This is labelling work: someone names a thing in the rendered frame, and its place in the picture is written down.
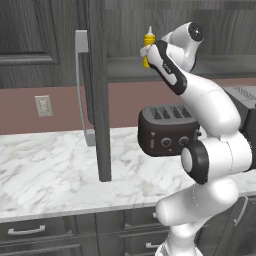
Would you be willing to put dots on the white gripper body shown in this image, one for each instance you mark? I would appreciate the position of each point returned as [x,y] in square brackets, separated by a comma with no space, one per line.
[144,51]

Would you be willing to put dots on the dark grey lower cupboard door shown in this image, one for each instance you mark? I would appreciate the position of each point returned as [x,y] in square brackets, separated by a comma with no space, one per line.
[223,236]

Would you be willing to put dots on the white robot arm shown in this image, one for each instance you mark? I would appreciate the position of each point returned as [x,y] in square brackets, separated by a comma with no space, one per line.
[213,106]

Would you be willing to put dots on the dark grey wall cabinet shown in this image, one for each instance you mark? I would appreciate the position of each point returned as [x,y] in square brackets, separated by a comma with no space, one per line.
[220,36]

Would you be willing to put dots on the dark grey closed cabinet door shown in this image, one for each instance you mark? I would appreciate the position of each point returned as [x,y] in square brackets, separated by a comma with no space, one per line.
[30,40]

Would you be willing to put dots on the yellow condiment bottle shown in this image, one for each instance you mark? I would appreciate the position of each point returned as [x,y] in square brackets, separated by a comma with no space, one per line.
[149,40]

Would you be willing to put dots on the black stove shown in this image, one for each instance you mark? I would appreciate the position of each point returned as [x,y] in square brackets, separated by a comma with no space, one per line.
[248,100]

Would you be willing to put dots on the dark grey wide drawer front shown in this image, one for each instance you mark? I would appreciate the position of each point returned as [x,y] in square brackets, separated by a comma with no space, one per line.
[40,250]
[53,230]

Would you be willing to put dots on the black toaster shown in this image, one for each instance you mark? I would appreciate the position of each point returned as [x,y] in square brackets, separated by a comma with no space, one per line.
[163,133]

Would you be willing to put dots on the dark grey open cabinet door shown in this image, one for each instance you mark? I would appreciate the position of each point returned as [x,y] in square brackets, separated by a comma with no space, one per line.
[100,100]

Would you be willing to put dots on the grey wall outlet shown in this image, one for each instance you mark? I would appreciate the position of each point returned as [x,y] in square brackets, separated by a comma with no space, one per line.
[43,106]

